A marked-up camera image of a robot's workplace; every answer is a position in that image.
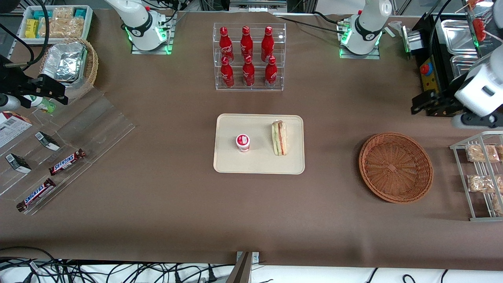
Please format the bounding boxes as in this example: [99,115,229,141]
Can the black floor cables bundle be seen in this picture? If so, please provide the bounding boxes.
[0,247,236,283]

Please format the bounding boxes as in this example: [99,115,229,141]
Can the white plastic bin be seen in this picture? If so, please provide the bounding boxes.
[18,5,94,44]

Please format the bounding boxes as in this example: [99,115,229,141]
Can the clear acrylic bottle rack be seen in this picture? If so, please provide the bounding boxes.
[213,22,286,92]

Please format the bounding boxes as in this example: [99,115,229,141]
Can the aluminium foil container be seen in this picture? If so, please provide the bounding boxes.
[41,42,87,82]

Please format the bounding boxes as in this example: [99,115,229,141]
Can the metal table edge bracket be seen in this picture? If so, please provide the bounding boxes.
[226,252,260,283]

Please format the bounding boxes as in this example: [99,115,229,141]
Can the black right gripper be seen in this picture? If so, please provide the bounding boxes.
[0,55,68,108]

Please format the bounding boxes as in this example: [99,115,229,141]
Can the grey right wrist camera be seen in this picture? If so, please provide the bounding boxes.
[0,94,21,112]

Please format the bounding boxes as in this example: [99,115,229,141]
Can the small black white box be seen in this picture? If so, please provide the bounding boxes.
[35,132,61,151]
[5,153,32,174]

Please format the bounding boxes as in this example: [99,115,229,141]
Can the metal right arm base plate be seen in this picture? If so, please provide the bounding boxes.
[131,12,173,55]

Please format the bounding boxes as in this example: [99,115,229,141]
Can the round brown wicker basket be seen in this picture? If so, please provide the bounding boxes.
[358,132,434,204]

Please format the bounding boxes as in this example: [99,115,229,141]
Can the steel warmer pan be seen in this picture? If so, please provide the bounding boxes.
[440,19,478,55]
[450,55,479,77]

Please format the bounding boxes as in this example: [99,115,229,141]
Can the deep tan wicker basket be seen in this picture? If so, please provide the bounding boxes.
[39,38,99,101]

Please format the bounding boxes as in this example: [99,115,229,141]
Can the Snickers chocolate bar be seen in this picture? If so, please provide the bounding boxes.
[49,149,86,176]
[16,178,56,213]

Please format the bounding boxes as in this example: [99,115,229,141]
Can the printed white red carton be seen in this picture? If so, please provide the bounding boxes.
[0,111,33,149]

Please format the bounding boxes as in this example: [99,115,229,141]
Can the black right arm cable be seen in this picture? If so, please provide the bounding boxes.
[0,0,50,71]

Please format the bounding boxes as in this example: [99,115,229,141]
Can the red cola bottle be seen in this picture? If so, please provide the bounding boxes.
[264,56,278,88]
[240,26,253,62]
[220,56,235,88]
[219,27,234,63]
[261,26,274,62]
[242,55,255,87]

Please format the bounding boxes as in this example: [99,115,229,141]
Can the clear bagged rice crackers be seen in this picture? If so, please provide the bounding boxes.
[39,7,85,38]

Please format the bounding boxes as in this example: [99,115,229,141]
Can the red sausage on stick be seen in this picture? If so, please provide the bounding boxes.
[473,18,488,42]

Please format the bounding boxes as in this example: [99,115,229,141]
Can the triangle sandwich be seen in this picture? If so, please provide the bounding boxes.
[272,120,288,156]

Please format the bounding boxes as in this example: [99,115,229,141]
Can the black food warmer machine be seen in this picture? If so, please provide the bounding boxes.
[411,12,503,118]

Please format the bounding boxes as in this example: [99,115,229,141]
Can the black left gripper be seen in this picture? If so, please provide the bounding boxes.
[411,88,467,117]

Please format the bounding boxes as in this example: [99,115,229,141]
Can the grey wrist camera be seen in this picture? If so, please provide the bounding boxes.
[451,113,503,130]
[0,94,21,112]

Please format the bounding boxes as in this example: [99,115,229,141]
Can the clear acrylic display stand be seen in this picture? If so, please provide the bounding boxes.
[0,86,136,216]

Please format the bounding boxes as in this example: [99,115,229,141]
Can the green white small bottle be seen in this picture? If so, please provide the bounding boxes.
[23,95,56,114]

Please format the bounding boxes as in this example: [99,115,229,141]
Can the black cable on table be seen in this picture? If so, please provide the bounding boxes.
[275,11,350,35]

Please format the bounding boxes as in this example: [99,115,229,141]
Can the silver metal block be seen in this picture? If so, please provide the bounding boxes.
[401,26,423,53]

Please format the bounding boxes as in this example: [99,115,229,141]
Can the silver wire rack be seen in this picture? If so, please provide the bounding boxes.
[450,131,503,222]

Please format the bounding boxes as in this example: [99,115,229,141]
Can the red white yogurt cup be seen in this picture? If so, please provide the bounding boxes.
[236,134,251,153]

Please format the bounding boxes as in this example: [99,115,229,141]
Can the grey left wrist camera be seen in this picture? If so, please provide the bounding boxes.
[451,113,503,130]

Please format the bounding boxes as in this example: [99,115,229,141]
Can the beige plastic tray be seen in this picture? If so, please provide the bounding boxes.
[213,114,305,175]

